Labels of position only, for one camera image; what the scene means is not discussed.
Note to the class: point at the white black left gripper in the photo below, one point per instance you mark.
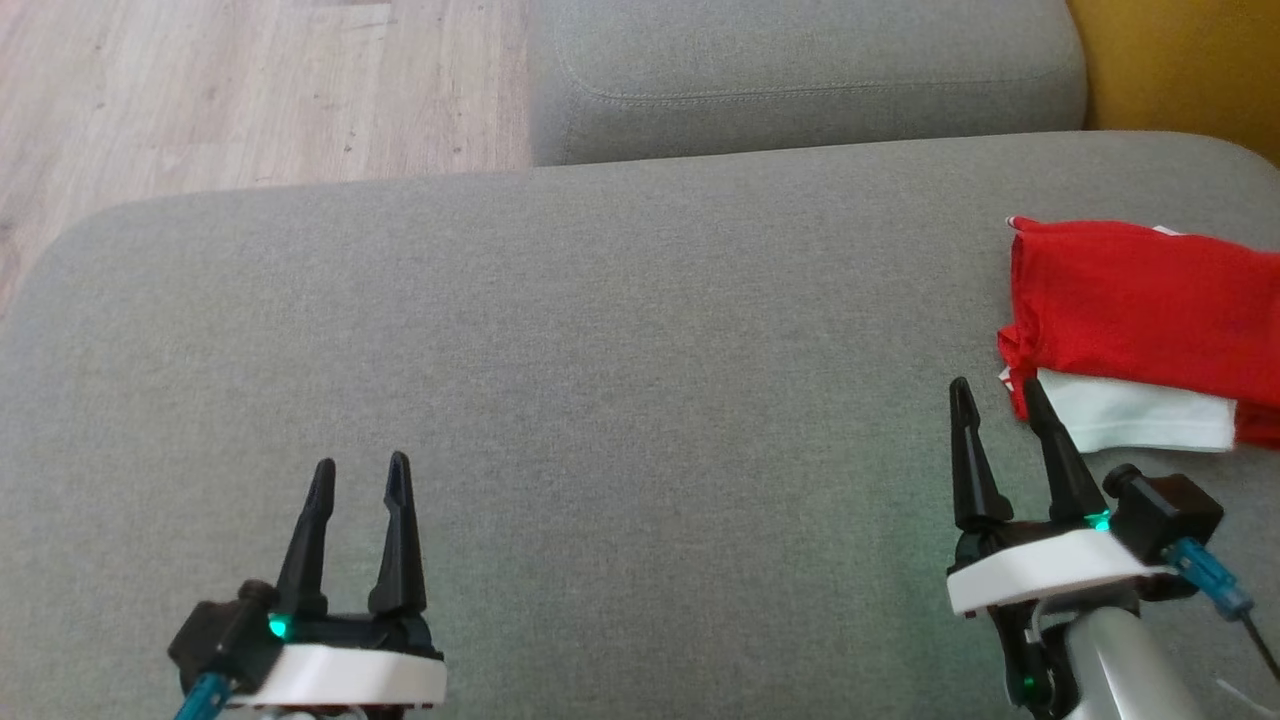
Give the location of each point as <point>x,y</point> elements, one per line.
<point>350,675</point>

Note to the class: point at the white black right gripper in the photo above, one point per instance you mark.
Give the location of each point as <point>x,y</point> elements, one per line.
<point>1050,570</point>

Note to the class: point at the red Bulls basketball jersey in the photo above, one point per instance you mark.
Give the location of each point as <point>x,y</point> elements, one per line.
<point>1140,300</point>

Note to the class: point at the grey fabric sofa seat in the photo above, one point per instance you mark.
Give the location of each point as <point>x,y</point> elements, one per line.
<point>650,400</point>

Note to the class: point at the grey sofa back cushion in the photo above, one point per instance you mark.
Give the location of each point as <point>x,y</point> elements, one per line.
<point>800,70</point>

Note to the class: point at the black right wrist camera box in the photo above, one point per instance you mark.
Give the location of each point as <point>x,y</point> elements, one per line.
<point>1165,510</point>

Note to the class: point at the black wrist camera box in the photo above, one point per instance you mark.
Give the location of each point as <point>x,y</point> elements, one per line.
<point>1165,510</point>
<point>225,640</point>

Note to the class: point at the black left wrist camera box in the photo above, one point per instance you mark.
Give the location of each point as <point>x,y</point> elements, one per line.
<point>225,640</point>

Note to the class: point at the blue left camera connector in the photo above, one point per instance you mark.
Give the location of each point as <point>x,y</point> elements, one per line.
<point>205,698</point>

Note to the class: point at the blue camera connector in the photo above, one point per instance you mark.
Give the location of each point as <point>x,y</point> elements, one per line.
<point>1210,580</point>
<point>205,698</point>

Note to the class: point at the blue right camera connector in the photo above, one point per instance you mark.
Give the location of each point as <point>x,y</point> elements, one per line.
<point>1210,580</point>

